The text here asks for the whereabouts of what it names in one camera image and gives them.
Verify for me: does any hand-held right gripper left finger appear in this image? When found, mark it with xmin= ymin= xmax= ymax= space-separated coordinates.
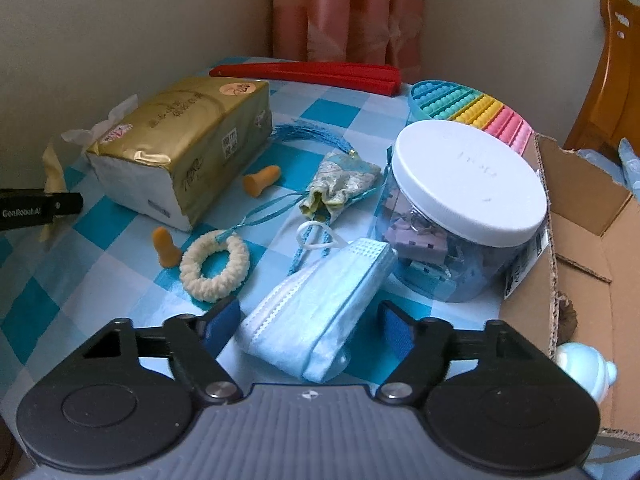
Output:
xmin=82 ymin=296 xmax=243 ymax=405

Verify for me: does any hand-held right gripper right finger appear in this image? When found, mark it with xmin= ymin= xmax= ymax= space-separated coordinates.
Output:
xmin=376 ymin=300 xmax=547 ymax=405

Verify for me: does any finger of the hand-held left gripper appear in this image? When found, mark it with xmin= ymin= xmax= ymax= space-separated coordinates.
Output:
xmin=0 ymin=189 xmax=84 ymax=233

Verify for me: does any white knitted scrunchie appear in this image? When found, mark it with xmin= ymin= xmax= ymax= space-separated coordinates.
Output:
xmin=179 ymin=230 xmax=250 ymax=303

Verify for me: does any blue face mask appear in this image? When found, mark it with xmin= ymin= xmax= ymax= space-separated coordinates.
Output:
xmin=239 ymin=221 xmax=396 ymax=382

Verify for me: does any orange foam earplug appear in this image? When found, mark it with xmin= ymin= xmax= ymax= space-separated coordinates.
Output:
xmin=243 ymin=165 xmax=282 ymax=196
xmin=152 ymin=226 xmax=181 ymax=268

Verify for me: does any brocade sachet with blue tassel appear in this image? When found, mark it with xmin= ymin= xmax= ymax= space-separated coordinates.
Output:
xmin=220 ymin=122 xmax=386 ymax=276

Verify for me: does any cardboard box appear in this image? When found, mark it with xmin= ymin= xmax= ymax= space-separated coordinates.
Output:
xmin=497 ymin=132 xmax=640 ymax=441

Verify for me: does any beige paper strip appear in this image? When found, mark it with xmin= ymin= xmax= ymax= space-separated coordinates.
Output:
xmin=42 ymin=142 xmax=68 ymax=246

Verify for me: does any blue checkered tablecloth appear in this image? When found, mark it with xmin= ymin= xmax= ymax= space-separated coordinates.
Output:
xmin=0 ymin=57 xmax=506 ymax=401

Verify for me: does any gold tissue pack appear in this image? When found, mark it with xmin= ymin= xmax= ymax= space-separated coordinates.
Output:
xmin=60 ymin=76 xmax=273 ymax=233

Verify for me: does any clear jar with white lid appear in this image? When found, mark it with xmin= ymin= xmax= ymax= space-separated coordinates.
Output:
xmin=372 ymin=121 xmax=548 ymax=303

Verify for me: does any white and blue bottle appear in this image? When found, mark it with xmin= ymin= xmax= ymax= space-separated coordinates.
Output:
xmin=555 ymin=342 xmax=618 ymax=403

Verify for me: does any rainbow pop bubble toy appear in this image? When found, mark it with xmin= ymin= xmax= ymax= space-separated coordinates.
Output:
xmin=406 ymin=80 xmax=535 ymax=157

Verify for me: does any red folded fan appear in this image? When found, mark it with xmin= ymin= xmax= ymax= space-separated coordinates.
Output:
xmin=209 ymin=61 xmax=402 ymax=96

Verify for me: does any pink patterned curtain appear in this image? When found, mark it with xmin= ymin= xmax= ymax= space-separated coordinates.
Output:
xmin=271 ymin=0 xmax=426 ymax=83

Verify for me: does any wooden chair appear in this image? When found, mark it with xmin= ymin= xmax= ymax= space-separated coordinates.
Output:
xmin=565 ymin=0 xmax=640 ymax=153

